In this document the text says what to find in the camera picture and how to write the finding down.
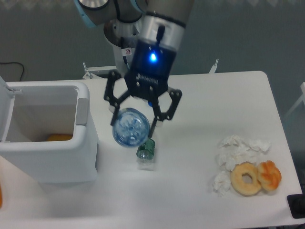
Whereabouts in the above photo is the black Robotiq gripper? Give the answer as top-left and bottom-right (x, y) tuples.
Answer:
(104, 40), (183, 138)

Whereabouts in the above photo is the blue label plastic bottle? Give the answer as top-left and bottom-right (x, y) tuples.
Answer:
(112, 108), (150, 147)

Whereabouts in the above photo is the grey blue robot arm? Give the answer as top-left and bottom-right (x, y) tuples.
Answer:
(75, 0), (194, 137)

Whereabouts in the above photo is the green label plastic bottle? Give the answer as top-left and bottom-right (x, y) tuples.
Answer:
(136, 138), (156, 171)

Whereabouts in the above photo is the orange item in trash can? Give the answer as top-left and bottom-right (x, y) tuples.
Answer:
(46, 134), (73, 141)

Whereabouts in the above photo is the white trash can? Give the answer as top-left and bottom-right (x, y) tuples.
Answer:
(0, 80), (98, 183)

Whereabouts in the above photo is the large crumpled white tissue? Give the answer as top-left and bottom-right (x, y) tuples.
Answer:
(216, 135), (271, 171)

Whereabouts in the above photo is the small crumpled white tissue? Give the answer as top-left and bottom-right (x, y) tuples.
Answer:
(212, 171), (231, 197)

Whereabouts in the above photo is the orange glazed twisted pastry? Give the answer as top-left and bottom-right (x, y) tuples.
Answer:
(257, 160), (282, 191)

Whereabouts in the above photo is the orange object at left edge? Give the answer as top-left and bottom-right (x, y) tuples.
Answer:
(0, 185), (3, 208)

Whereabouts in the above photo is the black device at table corner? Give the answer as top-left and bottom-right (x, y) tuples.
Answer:
(287, 194), (305, 219)

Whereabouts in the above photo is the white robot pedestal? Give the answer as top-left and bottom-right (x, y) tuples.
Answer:
(103, 19), (143, 78)

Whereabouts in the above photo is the white table frame bracket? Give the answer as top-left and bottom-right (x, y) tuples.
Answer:
(82, 58), (220, 79)

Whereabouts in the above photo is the black cable on floor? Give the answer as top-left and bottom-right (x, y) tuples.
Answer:
(0, 62), (25, 82)

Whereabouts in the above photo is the plain ring donut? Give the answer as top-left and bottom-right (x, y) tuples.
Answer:
(230, 163), (262, 196)

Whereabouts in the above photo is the white frame at right edge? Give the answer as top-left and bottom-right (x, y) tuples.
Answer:
(284, 82), (305, 119)

